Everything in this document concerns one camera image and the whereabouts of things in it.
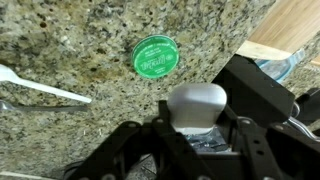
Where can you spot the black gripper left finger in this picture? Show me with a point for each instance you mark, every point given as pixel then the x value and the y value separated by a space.
pixel 160 150

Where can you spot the white plastic spoon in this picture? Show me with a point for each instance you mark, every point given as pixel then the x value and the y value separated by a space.
pixel 40 86

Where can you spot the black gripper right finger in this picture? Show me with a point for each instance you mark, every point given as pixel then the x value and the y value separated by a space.
pixel 256 90

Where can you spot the green round lid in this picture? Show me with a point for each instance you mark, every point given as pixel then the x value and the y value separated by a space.
pixel 155 56

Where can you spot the large wooden cutting board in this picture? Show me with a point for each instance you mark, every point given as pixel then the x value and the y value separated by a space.
pixel 286 23

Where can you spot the clear plastic fork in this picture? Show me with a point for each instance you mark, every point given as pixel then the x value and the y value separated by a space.
pixel 50 108

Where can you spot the clear container with blue lid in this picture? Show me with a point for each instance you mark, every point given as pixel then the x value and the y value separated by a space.
pixel 280 68

